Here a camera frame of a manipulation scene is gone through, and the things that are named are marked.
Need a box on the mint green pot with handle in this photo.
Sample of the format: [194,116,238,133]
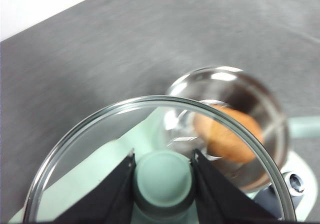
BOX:
[162,66,320,192]

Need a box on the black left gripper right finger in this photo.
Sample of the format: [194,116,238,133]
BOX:
[191,148,281,224]

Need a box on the brown potato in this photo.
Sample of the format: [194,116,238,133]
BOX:
[193,105,265,164]

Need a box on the glass lid with green knob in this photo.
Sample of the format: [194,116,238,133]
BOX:
[23,95,298,224]

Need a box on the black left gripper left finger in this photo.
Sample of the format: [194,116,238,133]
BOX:
[53,147,137,224]

